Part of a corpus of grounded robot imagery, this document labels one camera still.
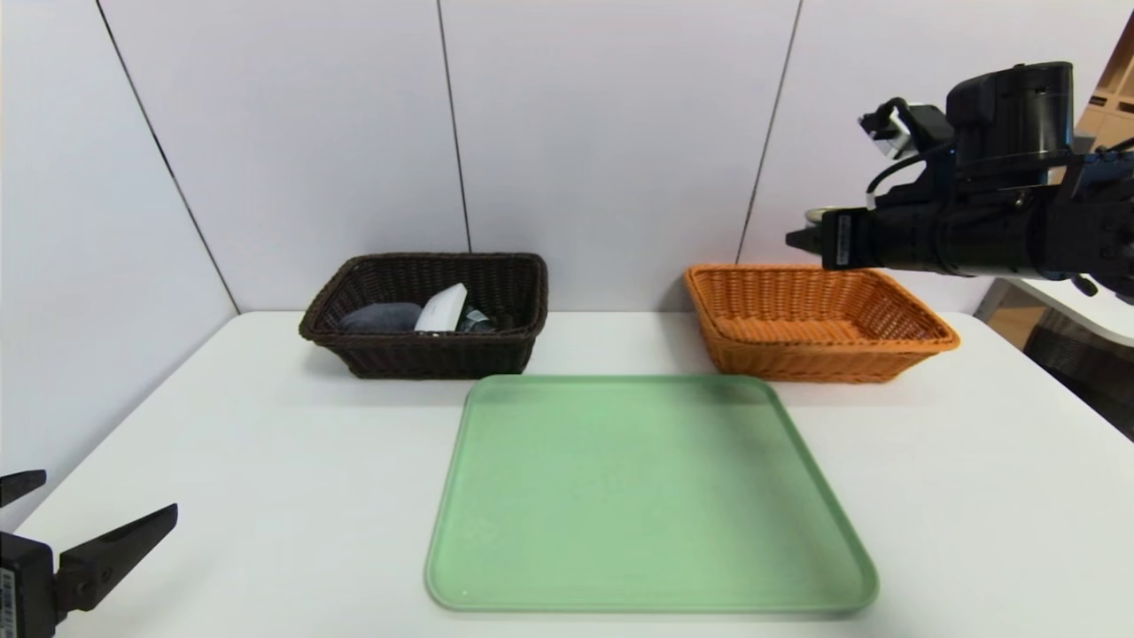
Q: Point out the orange wicker basket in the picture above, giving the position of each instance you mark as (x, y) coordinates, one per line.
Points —
(824, 319)

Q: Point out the black face cream tube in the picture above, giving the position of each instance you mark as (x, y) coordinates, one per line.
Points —
(478, 322)

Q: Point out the dark grey towel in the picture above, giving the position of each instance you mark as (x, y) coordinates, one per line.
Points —
(381, 316)

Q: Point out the white rounded plastic box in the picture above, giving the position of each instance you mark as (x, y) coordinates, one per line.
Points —
(443, 310)

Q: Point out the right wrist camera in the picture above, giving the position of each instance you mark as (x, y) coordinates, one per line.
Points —
(904, 124)

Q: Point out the light green plastic tray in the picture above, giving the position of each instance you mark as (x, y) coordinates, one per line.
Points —
(647, 496)

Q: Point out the wooden shelf unit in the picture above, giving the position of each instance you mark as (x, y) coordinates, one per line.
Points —
(1118, 89)

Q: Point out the white side table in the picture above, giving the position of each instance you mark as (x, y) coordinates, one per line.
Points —
(1063, 301)

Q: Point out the cat food tin can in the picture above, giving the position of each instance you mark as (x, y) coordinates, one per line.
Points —
(828, 212)

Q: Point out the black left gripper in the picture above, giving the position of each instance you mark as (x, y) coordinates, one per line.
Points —
(19, 583)

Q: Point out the dark brown wicker basket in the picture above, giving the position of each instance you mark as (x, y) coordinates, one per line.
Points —
(416, 354)

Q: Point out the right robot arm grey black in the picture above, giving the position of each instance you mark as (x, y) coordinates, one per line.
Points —
(1045, 195)

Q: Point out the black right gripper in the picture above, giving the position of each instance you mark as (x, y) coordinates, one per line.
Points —
(842, 239)

